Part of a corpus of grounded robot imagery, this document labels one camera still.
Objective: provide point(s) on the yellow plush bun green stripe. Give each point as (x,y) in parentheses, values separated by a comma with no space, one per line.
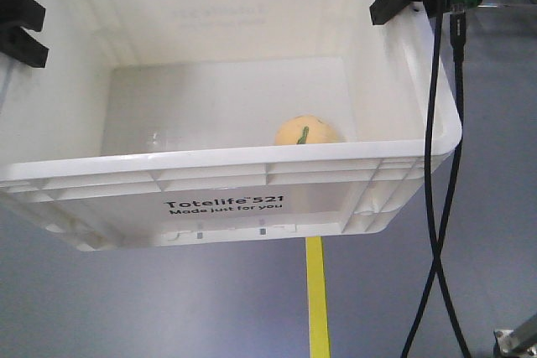
(306,129)

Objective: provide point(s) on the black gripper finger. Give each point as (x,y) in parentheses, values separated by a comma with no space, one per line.
(27,14)
(19,45)

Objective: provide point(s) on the white plastic Totelife crate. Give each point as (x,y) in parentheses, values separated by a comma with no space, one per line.
(153,121)

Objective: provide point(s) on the yellow floor tape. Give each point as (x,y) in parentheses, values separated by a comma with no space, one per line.
(319,337)

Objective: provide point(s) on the aluminium frame foot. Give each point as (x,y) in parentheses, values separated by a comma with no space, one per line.
(518,342)

